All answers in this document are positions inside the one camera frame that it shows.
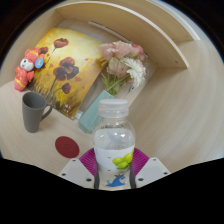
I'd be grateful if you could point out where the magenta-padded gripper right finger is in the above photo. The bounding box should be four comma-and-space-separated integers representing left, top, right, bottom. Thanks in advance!
129, 148, 172, 190

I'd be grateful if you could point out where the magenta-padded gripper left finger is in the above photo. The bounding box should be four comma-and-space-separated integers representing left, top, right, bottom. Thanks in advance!
57, 148, 100, 190

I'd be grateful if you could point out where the clear plastic water bottle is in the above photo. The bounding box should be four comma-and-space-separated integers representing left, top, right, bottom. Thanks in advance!
92, 98, 137, 191

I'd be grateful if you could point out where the flat round red coaster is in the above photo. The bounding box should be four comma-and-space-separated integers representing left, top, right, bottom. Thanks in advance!
54, 135, 81, 159

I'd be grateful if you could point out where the teal faceted vase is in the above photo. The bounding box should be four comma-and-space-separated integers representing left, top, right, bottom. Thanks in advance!
78, 89, 116, 135

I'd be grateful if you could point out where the grey mug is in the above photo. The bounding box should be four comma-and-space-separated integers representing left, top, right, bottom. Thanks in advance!
21, 91, 54, 134

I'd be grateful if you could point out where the pink and white flower bouquet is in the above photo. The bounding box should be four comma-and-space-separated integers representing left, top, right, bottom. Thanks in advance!
98, 40, 148, 98

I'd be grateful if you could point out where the red plush toy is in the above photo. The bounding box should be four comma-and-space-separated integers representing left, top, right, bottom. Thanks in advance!
13, 47, 46, 93

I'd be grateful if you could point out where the yellow poppy painting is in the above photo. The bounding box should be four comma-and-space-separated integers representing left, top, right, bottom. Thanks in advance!
28, 27, 108, 120

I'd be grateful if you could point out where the wooden shelf board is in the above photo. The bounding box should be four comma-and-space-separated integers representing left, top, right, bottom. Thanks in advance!
54, 1, 190, 69

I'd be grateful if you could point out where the white light bar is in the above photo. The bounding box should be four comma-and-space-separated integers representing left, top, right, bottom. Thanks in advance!
87, 20, 130, 37

